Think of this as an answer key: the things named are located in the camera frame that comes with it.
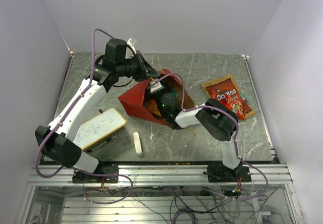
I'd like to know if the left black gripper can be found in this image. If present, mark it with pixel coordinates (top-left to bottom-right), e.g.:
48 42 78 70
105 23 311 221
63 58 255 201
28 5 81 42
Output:
117 50 160 82

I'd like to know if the teal snack packet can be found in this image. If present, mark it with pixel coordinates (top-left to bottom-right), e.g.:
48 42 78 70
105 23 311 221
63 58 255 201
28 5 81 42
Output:
170 88 179 99

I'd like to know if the red paper bag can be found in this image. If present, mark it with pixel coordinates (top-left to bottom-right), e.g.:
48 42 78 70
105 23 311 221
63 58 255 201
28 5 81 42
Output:
119 69 195 130

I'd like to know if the gold teal chips bag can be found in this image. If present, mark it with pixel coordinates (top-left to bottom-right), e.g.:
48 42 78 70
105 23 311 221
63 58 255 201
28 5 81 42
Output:
201 74 256 121

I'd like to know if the red Doritos nacho bag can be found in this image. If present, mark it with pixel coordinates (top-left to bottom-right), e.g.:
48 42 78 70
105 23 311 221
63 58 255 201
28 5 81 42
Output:
204 79 253 118

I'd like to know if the red yellow snack packet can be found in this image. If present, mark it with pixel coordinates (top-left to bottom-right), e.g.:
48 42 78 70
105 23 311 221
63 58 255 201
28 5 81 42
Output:
225 94 246 120

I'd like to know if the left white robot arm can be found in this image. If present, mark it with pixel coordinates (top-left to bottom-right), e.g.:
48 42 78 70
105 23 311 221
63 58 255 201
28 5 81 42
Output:
34 38 159 182

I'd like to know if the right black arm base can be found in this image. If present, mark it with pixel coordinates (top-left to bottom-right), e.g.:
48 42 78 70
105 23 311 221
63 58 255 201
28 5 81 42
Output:
203 162 251 183

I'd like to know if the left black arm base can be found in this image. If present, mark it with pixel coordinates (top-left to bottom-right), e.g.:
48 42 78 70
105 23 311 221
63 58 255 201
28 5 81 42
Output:
72 165 119 184

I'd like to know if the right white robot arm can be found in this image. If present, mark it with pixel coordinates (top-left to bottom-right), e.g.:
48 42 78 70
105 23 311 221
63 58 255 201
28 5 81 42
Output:
156 93 243 182

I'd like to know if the white marker eraser stick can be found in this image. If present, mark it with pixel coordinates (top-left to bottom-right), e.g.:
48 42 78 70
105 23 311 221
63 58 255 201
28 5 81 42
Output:
133 132 143 155

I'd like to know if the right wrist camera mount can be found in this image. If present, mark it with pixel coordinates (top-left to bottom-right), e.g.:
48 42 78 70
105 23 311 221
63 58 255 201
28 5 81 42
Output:
149 81 164 94

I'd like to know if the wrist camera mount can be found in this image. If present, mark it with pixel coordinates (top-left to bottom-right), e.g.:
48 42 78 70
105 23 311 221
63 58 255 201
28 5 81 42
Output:
149 81 164 94
127 37 137 54

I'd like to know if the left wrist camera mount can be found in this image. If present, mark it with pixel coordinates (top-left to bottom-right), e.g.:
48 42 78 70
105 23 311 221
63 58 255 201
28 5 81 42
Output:
127 37 137 54

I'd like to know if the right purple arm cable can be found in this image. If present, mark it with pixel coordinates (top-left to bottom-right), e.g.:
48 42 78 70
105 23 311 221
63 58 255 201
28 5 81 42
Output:
148 73 270 202

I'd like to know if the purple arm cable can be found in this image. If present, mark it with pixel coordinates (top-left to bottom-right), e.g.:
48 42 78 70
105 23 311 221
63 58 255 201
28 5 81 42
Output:
34 28 134 204
148 73 270 202

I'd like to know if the small whiteboard orange frame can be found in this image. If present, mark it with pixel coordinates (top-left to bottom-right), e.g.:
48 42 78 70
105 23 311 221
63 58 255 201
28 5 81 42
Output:
73 107 127 152

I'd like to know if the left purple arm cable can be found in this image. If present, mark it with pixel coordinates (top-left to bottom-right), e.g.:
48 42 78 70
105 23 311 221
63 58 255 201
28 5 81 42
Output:
34 28 134 204

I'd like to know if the aluminium extrusion frame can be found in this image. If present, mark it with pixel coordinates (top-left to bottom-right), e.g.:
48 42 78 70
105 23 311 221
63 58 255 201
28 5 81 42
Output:
21 164 305 223

